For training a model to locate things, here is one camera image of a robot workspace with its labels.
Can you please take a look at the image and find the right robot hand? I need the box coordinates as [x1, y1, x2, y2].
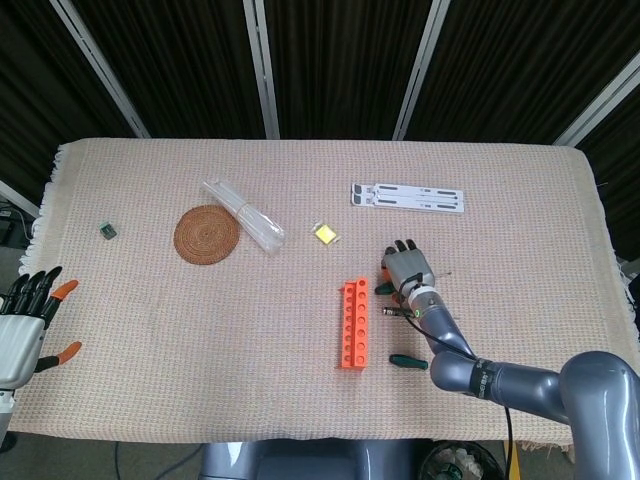
[379, 238, 438, 305]

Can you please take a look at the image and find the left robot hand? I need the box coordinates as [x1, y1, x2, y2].
[0, 266, 83, 390]

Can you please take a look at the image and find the slim green black screwdriver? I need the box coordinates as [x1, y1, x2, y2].
[375, 271, 452, 295]

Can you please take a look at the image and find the thick teal black screwdriver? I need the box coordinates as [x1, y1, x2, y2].
[389, 353, 430, 372]

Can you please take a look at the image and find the orange screwdriver holder rack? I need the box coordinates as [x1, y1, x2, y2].
[338, 276, 372, 372]

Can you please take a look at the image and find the white folding laptop stand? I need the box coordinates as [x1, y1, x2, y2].
[350, 182, 466, 215]

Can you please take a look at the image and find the small yellow packet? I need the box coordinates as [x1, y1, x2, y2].
[310, 223, 342, 247]

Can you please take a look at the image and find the bundle of clear plastic tubes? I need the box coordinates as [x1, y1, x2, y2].
[201, 178, 287, 258]

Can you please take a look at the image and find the beige woven tablecloth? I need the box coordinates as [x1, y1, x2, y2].
[17, 138, 636, 451]

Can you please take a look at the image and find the black trash bin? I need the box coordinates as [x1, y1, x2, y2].
[419, 439, 506, 480]

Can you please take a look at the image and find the round woven rattan coaster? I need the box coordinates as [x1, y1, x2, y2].
[173, 204, 240, 265]

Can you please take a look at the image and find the grey robot torso base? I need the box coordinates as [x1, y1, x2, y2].
[199, 439, 436, 480]

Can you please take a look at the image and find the white partition frame post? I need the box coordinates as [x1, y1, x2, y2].
[0, 178, 40, 220]
[243, 0, 281, 140]
[552, 64, 640, 147]
[48, 0, 151, 140]
[392, 0, 453, 141]

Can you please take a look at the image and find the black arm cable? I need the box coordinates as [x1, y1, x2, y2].
[397, 272, 514, 480]

